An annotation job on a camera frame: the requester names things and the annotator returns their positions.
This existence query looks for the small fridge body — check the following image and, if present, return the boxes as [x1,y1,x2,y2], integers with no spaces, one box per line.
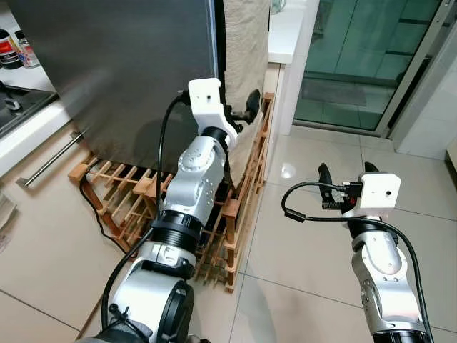
[212,0,231,144]

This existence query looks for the black floor cable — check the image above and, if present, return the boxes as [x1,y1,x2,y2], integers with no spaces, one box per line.
[80,161,138,255]

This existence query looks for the red labelled bottle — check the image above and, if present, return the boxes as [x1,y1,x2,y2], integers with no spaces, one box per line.
[0,29,22,70]

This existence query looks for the white side counter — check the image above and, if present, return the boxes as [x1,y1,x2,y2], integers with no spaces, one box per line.
[266,0,319,136]

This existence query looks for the white kitchen counter cabinet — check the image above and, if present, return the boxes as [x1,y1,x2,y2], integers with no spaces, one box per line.
[0,63,95,215]

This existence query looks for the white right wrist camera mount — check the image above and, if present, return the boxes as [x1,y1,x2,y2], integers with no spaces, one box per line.
[341,172,401,219]

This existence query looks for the beige woven cloth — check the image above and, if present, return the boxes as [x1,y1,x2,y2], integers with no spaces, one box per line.
[223,0,273,177]

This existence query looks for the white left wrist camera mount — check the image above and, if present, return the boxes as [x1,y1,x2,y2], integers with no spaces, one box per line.
[188,77,240,149]

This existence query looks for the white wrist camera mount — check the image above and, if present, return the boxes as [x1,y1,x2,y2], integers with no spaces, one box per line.
[188,77,240,149]
[341,172,401,219]

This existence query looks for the small clear bottle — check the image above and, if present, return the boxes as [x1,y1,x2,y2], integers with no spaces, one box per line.
[16,31,40,69]

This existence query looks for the wooden wine rack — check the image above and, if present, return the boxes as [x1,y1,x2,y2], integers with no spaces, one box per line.
[68,91,276,292]

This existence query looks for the long metal drawer handle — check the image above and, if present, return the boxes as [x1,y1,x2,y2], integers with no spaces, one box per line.
[16,130,86,188]

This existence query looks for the sliding glass door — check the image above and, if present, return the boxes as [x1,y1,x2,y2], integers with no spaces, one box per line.
[293,0,457,139]

